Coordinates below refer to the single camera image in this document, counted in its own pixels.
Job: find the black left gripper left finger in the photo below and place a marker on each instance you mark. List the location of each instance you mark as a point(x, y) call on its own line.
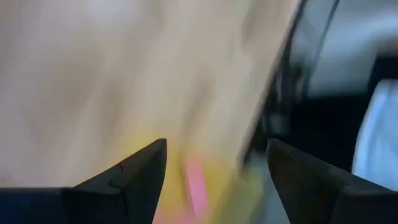
point(77, 205)

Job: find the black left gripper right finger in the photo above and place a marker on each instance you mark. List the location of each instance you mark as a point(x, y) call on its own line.
point(335, 205)

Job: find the green block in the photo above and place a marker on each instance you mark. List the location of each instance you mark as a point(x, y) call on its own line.
point(196, 186)

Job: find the yellow plastic bin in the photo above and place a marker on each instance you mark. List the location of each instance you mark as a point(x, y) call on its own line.
point(227, 193)

